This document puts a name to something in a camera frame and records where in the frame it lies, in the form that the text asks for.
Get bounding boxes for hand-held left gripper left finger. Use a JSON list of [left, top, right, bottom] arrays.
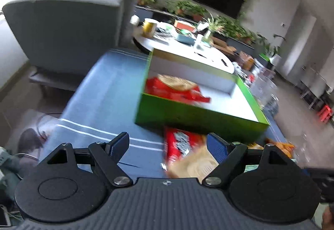
[[39, 132, 132, 187]]

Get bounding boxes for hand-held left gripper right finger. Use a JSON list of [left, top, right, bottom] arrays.
[[202, 133, 296, 187]]

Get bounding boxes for red white-lettered biscuit packet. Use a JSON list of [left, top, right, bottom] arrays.
[[160, 126, 220, 178]]

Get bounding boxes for green cardboard box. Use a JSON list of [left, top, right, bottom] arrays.
[[134, 49, 270, 143]]

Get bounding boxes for yellow orange snack bag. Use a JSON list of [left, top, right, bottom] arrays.
[[265, 138, 295, 159]]

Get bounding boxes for red cracker packet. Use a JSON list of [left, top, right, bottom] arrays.
[[145, 74, 211, 104]]

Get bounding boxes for person's right hand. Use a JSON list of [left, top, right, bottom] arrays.
[[322, 204, 334, 230]]

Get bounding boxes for blue striped blanket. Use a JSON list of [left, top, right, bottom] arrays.
[[39, 49, 287, 181]]

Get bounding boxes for red plastic stool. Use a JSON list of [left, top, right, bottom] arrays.
[[317, 104, 334, 123]]

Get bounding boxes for clear glass pitcher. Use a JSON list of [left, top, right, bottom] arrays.
[[250, 68, 278, 116]]

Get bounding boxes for orange printed carton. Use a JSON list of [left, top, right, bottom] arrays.
[[239, 51, 255, 70]]

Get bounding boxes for round white coffee table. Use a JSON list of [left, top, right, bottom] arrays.
[[133, 28, 235, 74]]

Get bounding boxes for open cardboard box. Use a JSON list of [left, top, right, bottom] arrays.
[[211, 37, 237, 53]]

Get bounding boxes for light blue basket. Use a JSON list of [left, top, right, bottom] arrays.
[[175, 30, 196, 45]]

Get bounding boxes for yellow can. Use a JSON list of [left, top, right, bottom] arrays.
[[142, 18, 157, 38]]

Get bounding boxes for spider plant in vase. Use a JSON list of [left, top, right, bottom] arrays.
[[202, 15, 227, 43]]

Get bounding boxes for grey sofa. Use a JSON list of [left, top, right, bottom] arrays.
[[1, 0, 141, 92]]

